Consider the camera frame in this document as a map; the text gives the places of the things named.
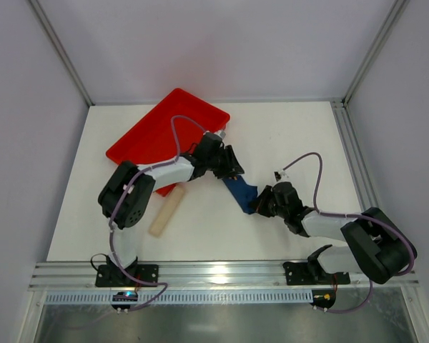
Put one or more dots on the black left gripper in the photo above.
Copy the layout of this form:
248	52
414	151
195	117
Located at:
229	163

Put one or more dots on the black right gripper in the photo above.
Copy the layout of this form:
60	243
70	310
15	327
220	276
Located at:
265	201

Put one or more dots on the dark blue paper napkin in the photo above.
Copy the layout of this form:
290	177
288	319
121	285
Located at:
242	192

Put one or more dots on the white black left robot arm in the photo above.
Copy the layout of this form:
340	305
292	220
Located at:
125	197

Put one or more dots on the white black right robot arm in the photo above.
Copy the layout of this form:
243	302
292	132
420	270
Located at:
374	245

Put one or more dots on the red plastic tray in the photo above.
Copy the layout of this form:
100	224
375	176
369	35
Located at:
178	121

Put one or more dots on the right black controller board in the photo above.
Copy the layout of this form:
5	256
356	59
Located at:
323	298

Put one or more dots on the black controller board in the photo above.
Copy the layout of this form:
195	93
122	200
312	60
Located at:
124	301
323	298

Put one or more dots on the left black controller board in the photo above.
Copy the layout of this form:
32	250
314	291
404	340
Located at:
124	301

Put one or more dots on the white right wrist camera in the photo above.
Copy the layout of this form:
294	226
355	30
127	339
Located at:
280	175

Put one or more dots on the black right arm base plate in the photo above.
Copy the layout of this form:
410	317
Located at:
306	273

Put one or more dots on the aluminium right side rail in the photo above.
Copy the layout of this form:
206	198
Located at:
358	168

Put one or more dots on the aluminium rail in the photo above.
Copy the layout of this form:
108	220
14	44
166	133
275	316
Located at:
358	168
258	274

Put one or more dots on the white slotted cable duct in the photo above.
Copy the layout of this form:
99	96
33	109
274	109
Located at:
231	296

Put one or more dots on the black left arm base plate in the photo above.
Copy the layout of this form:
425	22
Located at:
110	276

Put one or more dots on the aluminium front rail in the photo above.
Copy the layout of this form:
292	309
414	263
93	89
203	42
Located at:
258	274

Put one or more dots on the aluminium right corner post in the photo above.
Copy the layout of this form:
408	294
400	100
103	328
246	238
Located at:
382	36

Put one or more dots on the aluminium corner post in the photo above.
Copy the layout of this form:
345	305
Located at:
59	49
382	36

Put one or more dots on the aluminium left corner post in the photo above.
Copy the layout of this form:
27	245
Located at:
59	49

